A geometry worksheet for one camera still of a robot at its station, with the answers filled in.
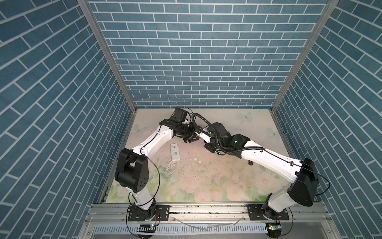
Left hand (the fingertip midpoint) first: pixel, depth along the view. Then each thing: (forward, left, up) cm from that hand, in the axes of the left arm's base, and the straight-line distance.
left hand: (203, 134), depth 82 cm
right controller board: (-42, -35, -23) cm, 60 cm away
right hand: (-2, 0, +2) cm, 3 cm away
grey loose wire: (-40, -2, -19) cm, 45 cm away
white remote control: (-2, +17, -17) cm, 24 cm away
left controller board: (-41, +28, -22) cm, 54 cm away
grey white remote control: (-10, 0, +12) cm, 15 cm away
